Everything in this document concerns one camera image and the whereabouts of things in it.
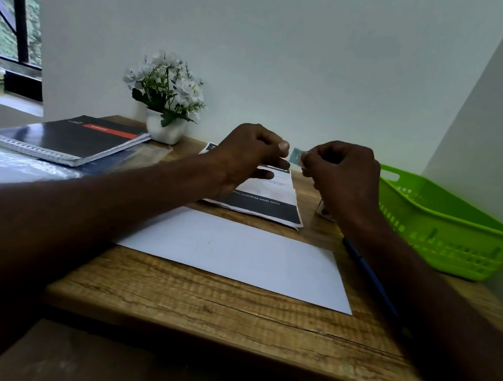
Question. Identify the person's right hand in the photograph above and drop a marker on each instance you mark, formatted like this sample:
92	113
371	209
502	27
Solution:
350	181

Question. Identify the person's left hand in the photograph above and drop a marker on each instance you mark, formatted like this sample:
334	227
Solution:
243	152

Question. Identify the small teal stamp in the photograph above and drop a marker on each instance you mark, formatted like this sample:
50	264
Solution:
296	156

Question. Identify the printed sheet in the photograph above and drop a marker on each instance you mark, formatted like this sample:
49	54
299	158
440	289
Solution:
274	201

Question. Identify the white envelope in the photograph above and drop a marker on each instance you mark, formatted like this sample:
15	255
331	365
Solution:
245	254

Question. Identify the green plastic basket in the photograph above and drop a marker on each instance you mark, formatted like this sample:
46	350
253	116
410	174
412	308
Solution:
452	233

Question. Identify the clear plastic sleeve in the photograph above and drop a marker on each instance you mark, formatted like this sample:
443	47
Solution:
18	164

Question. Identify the person's left forearm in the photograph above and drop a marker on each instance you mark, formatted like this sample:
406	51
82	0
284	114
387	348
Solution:
45	234

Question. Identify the person's right forearm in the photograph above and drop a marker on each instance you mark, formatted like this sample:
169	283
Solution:
448	339

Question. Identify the white flower plant in pot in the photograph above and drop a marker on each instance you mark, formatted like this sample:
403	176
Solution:
170	86

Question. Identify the blue pen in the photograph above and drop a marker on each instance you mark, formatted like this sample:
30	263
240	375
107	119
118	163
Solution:
376	282

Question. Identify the blue book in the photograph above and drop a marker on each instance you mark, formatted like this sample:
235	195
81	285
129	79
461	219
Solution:
116	161

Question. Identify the black spiral notebook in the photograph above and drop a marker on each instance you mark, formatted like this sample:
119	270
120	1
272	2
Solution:
71	139

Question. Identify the white window sill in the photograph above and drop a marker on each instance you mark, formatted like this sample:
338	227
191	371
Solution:
5	100

